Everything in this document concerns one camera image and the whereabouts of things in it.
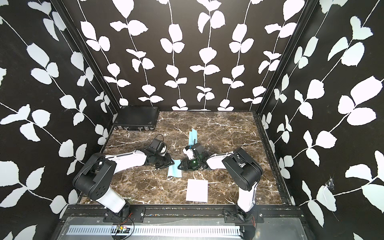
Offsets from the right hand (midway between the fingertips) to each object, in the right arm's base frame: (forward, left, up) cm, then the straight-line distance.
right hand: (179, 166), depth 88 cm
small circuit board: (-31, +26, -3) cm, 41 cm away
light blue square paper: (+22, -7, 0) cm, 24 cm away
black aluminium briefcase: (+44, +43, -5) cm, 62 cm away
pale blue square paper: (-2, +3, -1) cm, 4 cm away
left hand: (+3, +3, -1) cm, 5 cm away
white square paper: (-13, -11, -3) cm, 17 cm away
